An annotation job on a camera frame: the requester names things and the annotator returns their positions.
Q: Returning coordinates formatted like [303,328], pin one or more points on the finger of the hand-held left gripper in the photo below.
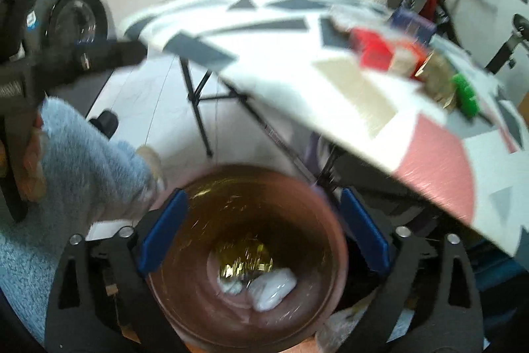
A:
[107,55]

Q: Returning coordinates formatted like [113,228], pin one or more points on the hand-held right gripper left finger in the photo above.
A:
[163,233]

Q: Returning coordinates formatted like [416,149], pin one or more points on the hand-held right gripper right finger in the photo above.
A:
[365,233]

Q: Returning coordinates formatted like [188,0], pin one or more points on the brown plastic bin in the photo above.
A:
[198,253]

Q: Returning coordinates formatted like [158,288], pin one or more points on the gold foil wrapper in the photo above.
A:
[244,262]

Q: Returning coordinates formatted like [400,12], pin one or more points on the white plastic bag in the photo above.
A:
[272,289]

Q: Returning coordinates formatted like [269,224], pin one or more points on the green frog toy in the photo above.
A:
[467,94]

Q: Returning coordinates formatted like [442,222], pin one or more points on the red cardboard box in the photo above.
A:
[372,49]

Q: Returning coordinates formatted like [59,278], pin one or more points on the blue cardboard box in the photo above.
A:
[413,24]

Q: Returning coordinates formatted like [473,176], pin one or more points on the person's left hand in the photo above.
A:
[35,167]

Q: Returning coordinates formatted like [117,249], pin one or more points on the grey washing machine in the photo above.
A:
[78,18]

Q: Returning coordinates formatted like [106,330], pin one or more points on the geometric patterned folding table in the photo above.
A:
[372,100]

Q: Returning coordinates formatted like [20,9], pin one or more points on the black exercise bike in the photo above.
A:
[502,53]

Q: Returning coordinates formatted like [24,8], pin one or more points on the red cloth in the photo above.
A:
[430,3]

